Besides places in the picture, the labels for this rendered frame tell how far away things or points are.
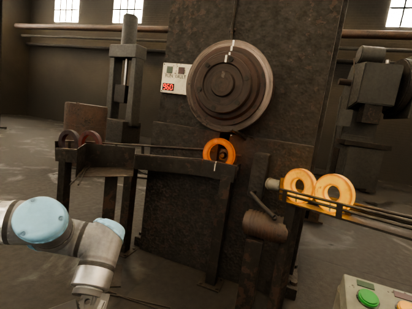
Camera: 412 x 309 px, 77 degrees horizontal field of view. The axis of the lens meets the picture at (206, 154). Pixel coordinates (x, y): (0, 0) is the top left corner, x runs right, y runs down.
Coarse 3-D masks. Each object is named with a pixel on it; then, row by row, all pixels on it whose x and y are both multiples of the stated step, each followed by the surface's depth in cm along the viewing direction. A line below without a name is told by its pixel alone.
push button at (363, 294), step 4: (360, 292) 58; (364, 292) 58; (368, 292) 58; (372, 292) 58; (360, 296) 57; (364, 296) 57; (368, 296) 57; (372, 296) 57; (376, 296) 57; (360, 300) 57; (364, 300) 56; (368, 300) 56; (372, 300) 56; (376, 300) 56; (364, 304) 56; (368, 304) 55; (372, 304) 55; (376, 304) 56
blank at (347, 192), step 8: (328, 176) 102; (336, 176) 99; (320, 184) 105; (328, 184) 102; (336, 184) 99; (344, 184) 97; (352, 184) 97; (320, 192) 104; (344, 192) 97; (352, 192) 95; (320, 200) 104; (344, 200) 97; (352, 200) 95; (328, 208) 102
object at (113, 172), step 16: (96, 144) 140; (80, 160) 128; (96, 160) 142; (112, 160) 144; (128, 160) 146; (80, 176) 123; (96, 176) 124; (112, 176) 126; (128, 176) 128; (112, 192) 134; (112, 208) 136
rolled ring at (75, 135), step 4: (64, 132) 180; (68, 132) 179; (72, 132) 177; (76, 132) 179; (60, 136) 181; (64, 136) 182; (72, 136) 177; (76, 136) 177; (60, 140) 182; (64, 140) 184; (76, 140) 177; (60, 144) 182; (64, 144) 184; (76, 144) 177; (76, 148) 177
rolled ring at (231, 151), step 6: (216, 138) 142; (210, 144) 143; (222, 144) 141; (228, 144) 140; (204, 150) 145; (228, 150) 140; (234, 150) 141; (204, 156) 145; (228, 156) 140; (234, 156) 140; (228, 162) 140
